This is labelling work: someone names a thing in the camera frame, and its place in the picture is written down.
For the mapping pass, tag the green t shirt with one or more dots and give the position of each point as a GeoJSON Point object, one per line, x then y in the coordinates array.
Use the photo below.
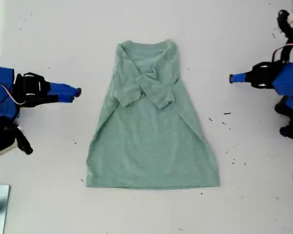
{"type": "Point", "coordinates": [149, 146]}

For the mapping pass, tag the shiny steel plate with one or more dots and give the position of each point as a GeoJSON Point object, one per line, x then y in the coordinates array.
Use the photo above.
{"type": "Point", "coordinates": [2, 207]}

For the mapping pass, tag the black camera stalk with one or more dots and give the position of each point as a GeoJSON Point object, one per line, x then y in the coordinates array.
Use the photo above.
{"type": "Point", "coordinates": [286, 52]}

